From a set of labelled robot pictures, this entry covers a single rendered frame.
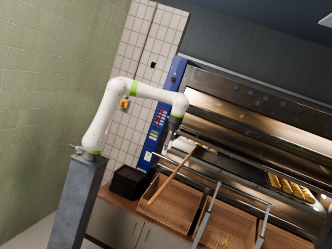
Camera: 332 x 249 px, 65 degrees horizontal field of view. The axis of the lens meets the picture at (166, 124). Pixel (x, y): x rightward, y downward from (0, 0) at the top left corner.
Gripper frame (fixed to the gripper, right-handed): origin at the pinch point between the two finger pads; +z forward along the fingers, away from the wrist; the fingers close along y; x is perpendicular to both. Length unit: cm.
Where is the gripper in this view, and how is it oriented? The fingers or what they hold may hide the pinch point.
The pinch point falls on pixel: (166, 150)
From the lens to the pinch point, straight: 181.6
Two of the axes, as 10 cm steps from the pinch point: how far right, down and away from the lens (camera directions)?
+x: 9.3, 3.3, -1.5
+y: -2.2, 1.8, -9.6
